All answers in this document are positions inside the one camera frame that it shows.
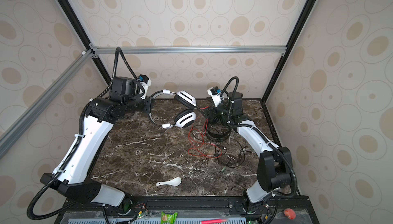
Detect white headphones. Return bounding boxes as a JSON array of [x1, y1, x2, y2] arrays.
[[148, 89, 198, 129]]

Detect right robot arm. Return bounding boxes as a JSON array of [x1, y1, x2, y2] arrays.
[[207, 76, 298, 204]]

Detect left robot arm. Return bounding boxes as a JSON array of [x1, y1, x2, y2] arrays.
[[27, 47, 151, 221]]

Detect black headphones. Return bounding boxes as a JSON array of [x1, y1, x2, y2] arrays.
[[205, 114, 231, 142]]

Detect white ceramic spoon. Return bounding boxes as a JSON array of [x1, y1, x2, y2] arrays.
[[156, 177, 182, 186]]

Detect pink pen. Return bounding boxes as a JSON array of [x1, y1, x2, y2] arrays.
[[201, 219, 228, 224]]

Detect red round button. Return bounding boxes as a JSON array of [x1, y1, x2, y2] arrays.
[[283, 208, 296, 219]]

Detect green snack packet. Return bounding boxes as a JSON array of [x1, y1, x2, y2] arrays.
[[160, 212, 178, 224]]

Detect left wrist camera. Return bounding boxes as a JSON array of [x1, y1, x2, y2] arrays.
[[137, 74, 151, 99]]

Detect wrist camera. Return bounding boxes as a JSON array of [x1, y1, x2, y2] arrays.
[[207, 87, 224, 107], [137, 74, 151, 99]]

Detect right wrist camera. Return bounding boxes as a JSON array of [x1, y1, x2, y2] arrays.
[[207, 87, 224, 107]]

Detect black headphone cable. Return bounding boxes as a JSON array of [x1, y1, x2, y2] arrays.
[[191, 122, 262, 168]]

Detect horizontal aluminium rail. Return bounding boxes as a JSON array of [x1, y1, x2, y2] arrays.
[[89, 45, 288, 55]]

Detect left slanted aluminium rail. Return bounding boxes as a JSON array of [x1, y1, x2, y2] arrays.
[[1, 50, 93, 158]]

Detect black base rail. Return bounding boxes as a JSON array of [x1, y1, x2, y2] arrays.
[[56, 195, 317, 223]]

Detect left black frame post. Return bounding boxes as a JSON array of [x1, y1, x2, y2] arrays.
[[57, 0, 118, 97]]

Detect black frame post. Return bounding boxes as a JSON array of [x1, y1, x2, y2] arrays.
[[57, 0, 118, 97], [261, 0, 317, 104]]

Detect right black frame post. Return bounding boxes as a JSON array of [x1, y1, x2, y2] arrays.
[[261, 0, 317, 104]]

